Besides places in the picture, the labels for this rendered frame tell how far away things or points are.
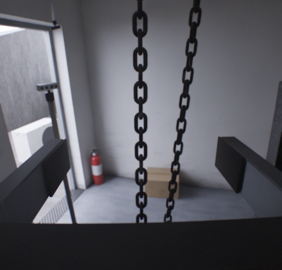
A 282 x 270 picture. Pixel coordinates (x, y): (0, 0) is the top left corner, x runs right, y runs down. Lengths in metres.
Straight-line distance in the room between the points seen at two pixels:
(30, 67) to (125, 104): 4.72
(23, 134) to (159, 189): 2.29
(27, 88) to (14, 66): 0.71
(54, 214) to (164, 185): 1.33
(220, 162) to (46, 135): 3.84
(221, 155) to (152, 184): 2.42
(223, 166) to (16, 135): 3.70
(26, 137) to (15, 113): 2.94
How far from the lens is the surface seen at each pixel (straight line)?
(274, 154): 0.52
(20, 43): 6.87
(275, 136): 0.51
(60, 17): 2.52
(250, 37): 2.49
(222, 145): 0.16
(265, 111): 2.61
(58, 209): 2.76
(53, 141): 0.17
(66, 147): 0.17
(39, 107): 7.15
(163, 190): 2.61
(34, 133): 3.75
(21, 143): 3.78
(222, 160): 0.17
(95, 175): 2.93
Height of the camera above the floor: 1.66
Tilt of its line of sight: 19 degrees down
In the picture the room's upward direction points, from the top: 2 degrees counter-clockwise
